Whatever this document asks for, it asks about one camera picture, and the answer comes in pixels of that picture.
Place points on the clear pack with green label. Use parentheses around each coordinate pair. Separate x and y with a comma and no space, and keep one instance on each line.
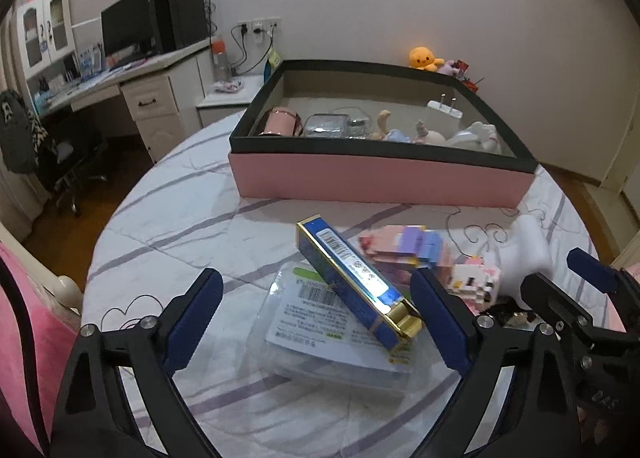
(300,323)

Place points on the white wall socket panel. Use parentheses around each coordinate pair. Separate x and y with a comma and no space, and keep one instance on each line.
(260,28)

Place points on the white wooden bed frame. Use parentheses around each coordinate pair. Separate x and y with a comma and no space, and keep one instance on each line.
(60,285)

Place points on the white plush figure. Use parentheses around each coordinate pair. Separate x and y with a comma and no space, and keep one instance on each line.
(480,137)

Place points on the clear case with metal parts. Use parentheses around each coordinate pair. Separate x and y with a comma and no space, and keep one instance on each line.
(322,127)

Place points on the person's right hand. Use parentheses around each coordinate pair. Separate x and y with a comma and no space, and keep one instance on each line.
(597,430)

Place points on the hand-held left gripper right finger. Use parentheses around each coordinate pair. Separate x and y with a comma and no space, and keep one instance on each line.
(440,318)

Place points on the black computer monitor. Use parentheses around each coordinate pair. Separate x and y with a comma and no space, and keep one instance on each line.
(127,20)

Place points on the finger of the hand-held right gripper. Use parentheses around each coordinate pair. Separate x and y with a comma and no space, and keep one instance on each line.
(555,305)
(590,269)

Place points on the white bedside cabinet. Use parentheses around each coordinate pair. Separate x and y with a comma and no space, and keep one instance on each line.
(220,105)

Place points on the blue yellow snack bag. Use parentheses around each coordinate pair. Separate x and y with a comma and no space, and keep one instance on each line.
(272,65)

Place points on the pink plush toy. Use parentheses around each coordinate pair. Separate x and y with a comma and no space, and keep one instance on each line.
(450,67)

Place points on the dark small toy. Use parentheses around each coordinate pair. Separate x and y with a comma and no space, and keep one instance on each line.
(512,310)

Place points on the rose gold metal jar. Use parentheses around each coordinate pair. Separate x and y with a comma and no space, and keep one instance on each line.
(277,123)

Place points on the light blue figurine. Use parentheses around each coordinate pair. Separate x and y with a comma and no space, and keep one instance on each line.
(397,136)

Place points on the pink storage box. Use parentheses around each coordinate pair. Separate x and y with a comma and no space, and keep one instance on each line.
(375,178)

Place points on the black office chair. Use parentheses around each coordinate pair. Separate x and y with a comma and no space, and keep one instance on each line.
(75,158)

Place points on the black computer tower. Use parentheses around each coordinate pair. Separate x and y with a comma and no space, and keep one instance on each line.
(180,15)

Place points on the pink blanket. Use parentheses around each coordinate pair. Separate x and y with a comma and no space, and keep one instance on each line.
(20,363)

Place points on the grey jacket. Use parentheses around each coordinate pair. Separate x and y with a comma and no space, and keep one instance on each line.
(20,133)

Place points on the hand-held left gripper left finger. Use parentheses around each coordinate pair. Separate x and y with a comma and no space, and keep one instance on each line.
(192,318)

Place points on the white rounded toy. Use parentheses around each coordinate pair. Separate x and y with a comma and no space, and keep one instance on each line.
(530,243)

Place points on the white hutch cabinet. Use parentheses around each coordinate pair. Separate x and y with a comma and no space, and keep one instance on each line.
(42,28)

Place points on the orange toy box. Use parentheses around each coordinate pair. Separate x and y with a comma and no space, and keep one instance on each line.
(471,84)

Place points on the white plug charger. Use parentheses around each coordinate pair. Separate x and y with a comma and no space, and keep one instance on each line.
(445,113)

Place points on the white desk with drawers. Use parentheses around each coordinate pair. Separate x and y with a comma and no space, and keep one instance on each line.
(160,103)

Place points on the small doll figurine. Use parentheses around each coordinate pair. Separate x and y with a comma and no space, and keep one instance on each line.
(385,120)

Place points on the beige curtain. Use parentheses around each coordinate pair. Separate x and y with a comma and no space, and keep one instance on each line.
(12,208)

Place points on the bottle with orange cap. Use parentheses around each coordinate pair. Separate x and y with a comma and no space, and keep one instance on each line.
(221,60)

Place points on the pink white packet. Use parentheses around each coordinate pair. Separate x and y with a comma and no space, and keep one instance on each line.
(228,86)

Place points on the blue white pack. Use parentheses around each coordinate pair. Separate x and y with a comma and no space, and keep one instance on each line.
(91,62)

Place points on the pastel block figure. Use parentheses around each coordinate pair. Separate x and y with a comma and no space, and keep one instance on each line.
(395,248)

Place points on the blue and gold box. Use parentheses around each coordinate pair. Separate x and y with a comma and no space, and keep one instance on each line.
(345,268)

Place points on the yellow octopus plush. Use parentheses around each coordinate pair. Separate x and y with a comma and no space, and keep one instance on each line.
(424,58)

